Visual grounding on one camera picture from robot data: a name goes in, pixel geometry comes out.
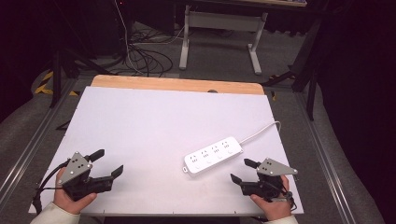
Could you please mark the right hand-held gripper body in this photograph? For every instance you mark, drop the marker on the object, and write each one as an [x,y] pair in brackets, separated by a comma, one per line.
[274,169]

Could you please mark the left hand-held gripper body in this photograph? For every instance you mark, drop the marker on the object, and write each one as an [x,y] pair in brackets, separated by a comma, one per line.
[74,168]

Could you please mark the person's left hand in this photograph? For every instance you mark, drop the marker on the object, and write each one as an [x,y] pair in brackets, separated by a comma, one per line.
[69,200]

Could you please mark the person's right hand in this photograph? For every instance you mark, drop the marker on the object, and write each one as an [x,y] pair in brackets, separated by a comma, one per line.
[275,208]

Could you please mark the white power strip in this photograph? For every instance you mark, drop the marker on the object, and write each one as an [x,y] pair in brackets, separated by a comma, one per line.
[213,156]

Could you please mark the white table board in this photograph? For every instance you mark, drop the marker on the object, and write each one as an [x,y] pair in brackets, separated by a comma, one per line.
[149,124]

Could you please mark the yellow black floor tape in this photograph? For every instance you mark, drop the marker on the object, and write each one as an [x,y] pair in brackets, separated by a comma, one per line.
[44,85]

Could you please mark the black metal stand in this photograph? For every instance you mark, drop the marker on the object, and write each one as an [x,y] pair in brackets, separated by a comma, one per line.
[306,71]
[56,77]

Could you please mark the aluminium floor rail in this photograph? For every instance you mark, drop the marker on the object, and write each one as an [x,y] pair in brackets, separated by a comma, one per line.
[325,161]
[34,143]

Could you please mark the white metal desk frame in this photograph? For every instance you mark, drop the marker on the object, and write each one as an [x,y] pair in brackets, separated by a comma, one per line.
[222,20]

